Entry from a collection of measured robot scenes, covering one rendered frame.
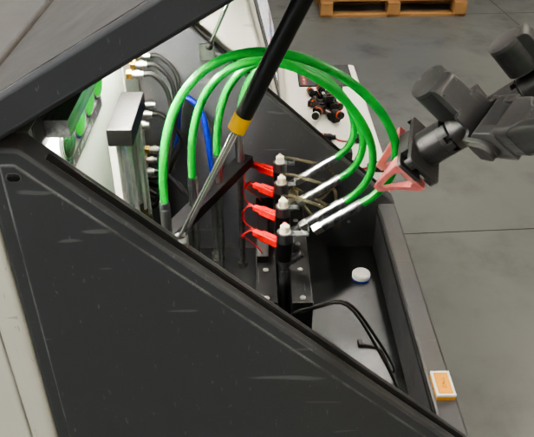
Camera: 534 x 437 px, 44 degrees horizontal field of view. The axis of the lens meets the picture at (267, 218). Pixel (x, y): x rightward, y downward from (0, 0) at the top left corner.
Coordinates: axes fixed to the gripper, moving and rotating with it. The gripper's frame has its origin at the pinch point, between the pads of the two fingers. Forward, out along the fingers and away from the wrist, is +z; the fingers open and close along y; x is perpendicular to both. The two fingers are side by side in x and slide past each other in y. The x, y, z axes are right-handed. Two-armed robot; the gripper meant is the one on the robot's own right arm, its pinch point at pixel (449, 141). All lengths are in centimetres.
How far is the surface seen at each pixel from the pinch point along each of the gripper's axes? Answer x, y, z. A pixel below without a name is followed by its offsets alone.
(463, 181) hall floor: -194, -104, 67
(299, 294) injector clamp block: 20.5, -0.6, 31.8
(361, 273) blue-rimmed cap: -4.5, -16.9, 34.4
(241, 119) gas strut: 52, 36, -1
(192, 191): 15.3, 24.9, 35.8
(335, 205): 9.0, 5.1, 20.4
